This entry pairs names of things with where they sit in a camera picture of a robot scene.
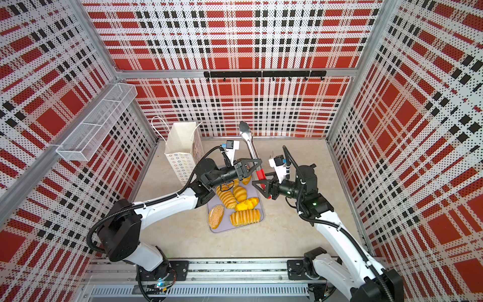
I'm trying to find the black wall hook rail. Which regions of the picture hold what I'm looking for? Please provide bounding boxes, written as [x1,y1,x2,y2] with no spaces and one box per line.
[203,70,327,80]

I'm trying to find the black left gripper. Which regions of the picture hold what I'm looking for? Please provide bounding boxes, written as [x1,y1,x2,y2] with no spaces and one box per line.
[208,157,261,188]

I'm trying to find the white flowered paper bag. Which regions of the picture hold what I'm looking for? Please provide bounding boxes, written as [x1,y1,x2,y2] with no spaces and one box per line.
[150,116,205,185]

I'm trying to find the sesame-coated fake bread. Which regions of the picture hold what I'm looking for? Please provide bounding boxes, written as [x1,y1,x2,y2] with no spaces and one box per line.
[208,205,225,230]

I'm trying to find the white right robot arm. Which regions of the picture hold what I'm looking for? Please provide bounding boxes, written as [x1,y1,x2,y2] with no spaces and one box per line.
[254,147,405,301]

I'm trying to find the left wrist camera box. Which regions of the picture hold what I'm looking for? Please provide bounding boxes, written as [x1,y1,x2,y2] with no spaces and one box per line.
[221,140,240,164]

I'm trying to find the red-handled steel tongs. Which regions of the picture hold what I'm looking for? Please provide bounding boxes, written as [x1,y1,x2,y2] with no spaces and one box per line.
[239,122,266,181]

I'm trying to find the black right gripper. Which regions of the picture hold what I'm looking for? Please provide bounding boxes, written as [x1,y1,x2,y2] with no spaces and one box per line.
[253,174,304,203]

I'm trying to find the lilac plastic tray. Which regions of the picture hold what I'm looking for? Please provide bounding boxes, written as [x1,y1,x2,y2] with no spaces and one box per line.
[208,177,265,234]

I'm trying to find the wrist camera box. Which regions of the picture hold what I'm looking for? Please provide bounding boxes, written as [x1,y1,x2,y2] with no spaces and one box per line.
[269,155,291,184]
[221,140,240,164]

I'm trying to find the yellow pear-shaped fake bread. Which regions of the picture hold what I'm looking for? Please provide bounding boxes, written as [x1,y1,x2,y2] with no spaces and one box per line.
[235,198,259,211]

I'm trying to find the short round ribbed bread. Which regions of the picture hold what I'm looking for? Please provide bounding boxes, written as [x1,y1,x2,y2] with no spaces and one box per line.
[233,186,247,203]

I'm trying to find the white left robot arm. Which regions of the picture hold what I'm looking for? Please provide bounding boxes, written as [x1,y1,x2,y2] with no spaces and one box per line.
[86,154,262,279]

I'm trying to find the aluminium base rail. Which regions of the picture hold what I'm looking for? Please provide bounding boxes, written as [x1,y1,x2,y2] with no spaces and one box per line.
[74,257,347,301]

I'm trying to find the long spiral fake bread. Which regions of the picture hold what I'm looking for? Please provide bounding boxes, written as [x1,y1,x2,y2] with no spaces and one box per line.
[216,184,237,209]

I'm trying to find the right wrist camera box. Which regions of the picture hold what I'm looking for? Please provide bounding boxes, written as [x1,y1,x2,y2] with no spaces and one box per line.
[269,155,291,184]

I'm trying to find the wire mesh wall basket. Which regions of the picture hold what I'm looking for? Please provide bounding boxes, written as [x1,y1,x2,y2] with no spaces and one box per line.
[56,83,137,162]

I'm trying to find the large spiral fake bread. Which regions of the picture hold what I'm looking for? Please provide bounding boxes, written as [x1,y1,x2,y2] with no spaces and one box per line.
[230,209,261,227]

